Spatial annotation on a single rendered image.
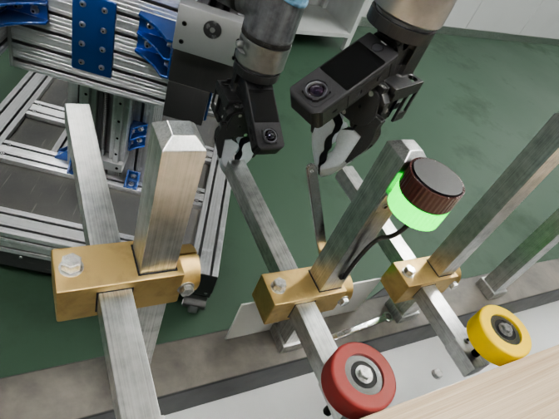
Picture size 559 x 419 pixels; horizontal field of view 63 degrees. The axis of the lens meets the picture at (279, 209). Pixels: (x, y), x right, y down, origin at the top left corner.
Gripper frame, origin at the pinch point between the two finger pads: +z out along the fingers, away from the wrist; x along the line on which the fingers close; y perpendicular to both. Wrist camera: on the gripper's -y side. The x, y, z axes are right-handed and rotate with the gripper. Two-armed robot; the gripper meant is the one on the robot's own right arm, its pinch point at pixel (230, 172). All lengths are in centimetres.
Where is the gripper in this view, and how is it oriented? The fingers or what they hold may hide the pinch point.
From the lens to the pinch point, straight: 80.8
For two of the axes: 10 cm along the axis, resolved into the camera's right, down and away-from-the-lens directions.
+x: -8.7, 0.7, -4.8
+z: -3.1, 6.8, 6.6
